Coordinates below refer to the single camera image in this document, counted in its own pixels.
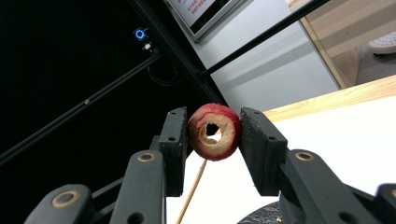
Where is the light wooden desk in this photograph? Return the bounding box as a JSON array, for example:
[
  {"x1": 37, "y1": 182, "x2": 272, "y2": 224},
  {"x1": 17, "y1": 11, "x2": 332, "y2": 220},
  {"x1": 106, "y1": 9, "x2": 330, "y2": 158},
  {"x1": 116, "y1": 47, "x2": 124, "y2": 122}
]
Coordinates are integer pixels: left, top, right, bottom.
[{"x1": 287, "y1": 0, "x2": 396, "y2": 91}]

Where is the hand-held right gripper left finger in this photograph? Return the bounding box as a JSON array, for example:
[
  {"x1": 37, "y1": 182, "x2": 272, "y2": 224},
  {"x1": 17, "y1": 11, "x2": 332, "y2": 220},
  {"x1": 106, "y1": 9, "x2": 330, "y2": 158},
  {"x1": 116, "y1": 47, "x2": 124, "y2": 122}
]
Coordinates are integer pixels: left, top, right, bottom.
[{"x1": 108, "y1": 106, "x2": 189, "y2": 224}]

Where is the white shoe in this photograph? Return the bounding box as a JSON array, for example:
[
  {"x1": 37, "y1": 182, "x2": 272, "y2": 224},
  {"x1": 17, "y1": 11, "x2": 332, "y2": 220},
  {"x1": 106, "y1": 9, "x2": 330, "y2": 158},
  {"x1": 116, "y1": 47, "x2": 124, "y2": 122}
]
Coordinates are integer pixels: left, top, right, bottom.
[{"x1": 367, "y1": 31, "x2": 396, "y2": 56}]

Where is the black frame top bar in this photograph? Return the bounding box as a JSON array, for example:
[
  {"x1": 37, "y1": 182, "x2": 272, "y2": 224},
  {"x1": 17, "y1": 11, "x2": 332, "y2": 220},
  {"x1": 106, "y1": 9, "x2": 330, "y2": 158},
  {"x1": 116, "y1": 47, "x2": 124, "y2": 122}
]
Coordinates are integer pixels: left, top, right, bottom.
[{"x1": 198, "y1": 0, "x2": 332, "y2": 79}]

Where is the black frame crossbar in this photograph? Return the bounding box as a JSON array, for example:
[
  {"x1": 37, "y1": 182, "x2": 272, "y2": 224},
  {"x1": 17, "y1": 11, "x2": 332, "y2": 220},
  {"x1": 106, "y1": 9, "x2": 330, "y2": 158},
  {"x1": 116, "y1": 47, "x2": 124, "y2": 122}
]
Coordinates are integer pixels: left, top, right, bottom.
[{"x1": 0, "y1": 51, "x2": 162, "y2": 166}]

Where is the black round plate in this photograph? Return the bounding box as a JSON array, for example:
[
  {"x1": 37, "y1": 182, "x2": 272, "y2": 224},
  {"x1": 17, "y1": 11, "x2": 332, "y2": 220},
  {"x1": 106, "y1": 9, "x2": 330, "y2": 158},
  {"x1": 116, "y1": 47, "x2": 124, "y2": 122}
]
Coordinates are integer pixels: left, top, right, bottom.
[{"x1": 237, "y1": 201, "x2": 285, "y2": 224}]

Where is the light wooden table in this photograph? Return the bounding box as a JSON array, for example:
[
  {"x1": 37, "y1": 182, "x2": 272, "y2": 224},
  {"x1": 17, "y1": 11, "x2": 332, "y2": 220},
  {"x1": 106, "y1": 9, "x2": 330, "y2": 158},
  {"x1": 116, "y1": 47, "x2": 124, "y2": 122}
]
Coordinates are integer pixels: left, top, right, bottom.
[{"x1": 263, "y1": 74, "x2": 396, "y2": 123}]

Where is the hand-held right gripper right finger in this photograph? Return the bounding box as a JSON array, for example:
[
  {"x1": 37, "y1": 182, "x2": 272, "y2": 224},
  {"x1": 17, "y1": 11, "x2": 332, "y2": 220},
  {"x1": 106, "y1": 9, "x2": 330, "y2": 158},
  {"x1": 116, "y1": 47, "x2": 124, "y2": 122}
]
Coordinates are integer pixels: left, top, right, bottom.
[{"x1": 239, "y1": 106, "x2": 375, "y2": 224}]

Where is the black frame stand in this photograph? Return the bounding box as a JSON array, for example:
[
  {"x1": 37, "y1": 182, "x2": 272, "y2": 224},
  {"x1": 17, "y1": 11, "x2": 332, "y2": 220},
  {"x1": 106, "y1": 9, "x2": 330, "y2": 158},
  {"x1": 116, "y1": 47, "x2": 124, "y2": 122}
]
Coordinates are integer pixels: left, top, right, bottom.
[{"x1": 126, "y1": 0, "x2": 228, "y2": 106}]

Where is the framed poster board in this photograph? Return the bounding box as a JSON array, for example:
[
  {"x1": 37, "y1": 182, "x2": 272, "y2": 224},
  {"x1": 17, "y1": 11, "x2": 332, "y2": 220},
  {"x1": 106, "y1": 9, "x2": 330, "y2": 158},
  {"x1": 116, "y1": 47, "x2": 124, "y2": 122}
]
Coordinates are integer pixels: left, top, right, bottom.
[{"x1": 165, "y1": 0, "x2": 249, "y2": 42}]

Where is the device with blue ring light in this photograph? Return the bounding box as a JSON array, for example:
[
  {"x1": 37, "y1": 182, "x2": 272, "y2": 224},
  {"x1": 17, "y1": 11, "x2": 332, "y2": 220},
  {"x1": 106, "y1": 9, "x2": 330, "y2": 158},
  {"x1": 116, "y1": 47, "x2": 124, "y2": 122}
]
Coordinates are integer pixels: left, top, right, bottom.
[{"x1": 133, "y1": 26, "x2": 154, "y2": 53}]

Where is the bamboo skewer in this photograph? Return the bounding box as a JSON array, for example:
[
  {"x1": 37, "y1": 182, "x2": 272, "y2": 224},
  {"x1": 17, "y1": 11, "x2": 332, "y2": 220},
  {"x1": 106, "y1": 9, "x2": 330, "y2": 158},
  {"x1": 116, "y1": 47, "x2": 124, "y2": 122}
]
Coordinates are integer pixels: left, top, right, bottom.
[{"x1": 175, "y1": 158, "x2": 208, "y2": 224}]

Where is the red cored hawthorn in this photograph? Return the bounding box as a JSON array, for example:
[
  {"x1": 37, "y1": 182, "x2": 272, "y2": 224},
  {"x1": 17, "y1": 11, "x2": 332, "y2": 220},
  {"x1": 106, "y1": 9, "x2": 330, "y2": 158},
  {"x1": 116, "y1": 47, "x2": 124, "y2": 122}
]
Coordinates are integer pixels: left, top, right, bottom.
[{"x1": 187, "y1": 103, "x2": 243, "y2": 162}]

